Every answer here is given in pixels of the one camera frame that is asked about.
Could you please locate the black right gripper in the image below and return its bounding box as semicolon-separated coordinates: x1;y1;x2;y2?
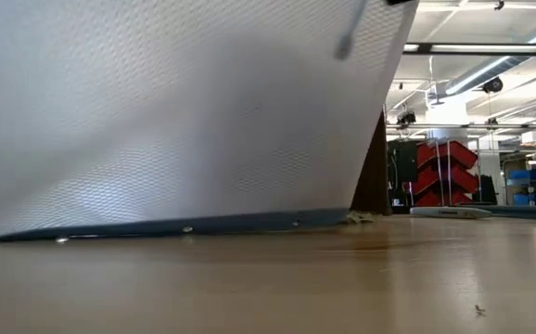
335;0;420;61

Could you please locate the brown Uline cardboard box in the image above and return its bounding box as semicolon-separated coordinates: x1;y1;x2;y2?
349;109;393;217

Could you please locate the grey metal utility knife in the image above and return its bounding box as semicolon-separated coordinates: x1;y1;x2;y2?
408;205;493;221

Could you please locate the white mesh blue-zipper bag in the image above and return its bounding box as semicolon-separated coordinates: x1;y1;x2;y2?
0;0;420;245

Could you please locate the black equipment cabinet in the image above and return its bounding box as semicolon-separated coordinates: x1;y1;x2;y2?
386;139;420;215

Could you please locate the red storage bin rack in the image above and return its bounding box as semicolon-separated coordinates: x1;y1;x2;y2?
408;139;479;207

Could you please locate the torn tape scrap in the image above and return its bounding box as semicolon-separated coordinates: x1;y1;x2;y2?
344;210;381;225

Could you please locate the black ceiling-mounted camera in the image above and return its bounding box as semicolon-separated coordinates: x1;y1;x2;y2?
482;75;504;94
396;109;418;127

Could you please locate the silver ceiling duct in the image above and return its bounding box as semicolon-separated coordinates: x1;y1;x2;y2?
442;20;536;97

